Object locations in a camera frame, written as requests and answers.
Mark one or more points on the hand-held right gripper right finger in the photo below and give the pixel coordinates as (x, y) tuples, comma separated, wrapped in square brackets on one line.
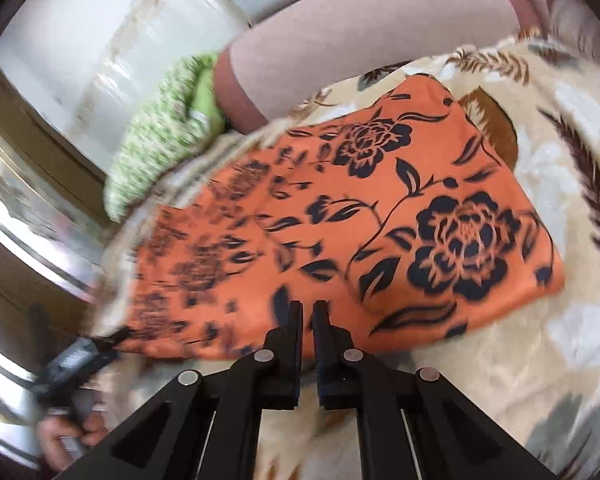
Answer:
[(322, 332)]

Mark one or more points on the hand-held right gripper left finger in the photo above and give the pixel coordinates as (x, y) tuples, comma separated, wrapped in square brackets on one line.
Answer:
[(293, 332)]

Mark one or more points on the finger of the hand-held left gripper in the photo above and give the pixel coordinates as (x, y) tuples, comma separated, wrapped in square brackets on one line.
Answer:
[(114, 337)]

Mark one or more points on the orange black floral shirt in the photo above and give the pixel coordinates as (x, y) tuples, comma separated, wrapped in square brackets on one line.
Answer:
[(380, 220)]

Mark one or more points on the person's left hand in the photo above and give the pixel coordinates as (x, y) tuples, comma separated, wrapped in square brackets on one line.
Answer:
[(67, 437)]

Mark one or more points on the green checked pillow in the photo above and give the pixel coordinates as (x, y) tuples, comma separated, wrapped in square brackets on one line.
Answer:
[(155, 135)]

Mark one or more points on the leaf print blanket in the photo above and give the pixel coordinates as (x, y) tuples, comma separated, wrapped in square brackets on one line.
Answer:
[(530, 360)]

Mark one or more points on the pink bolster cushion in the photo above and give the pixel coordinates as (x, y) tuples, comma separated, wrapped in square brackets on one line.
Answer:
[(370, 30)]

